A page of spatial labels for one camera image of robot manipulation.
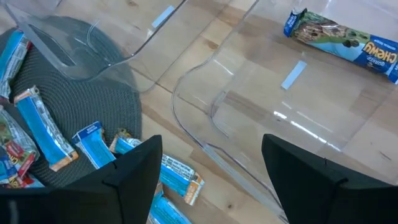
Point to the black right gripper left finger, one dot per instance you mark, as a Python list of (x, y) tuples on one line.
[(133, 186)]

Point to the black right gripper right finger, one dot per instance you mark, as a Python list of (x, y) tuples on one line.
[(311, 193)]

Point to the clear plastic bin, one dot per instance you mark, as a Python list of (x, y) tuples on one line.
[(311, 109), (109, 31)]

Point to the round grey woven placemat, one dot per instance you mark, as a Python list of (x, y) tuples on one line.
[(90, 109)]

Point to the white label strip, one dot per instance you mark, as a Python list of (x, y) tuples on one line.
[(293, 74), (163, 16)]

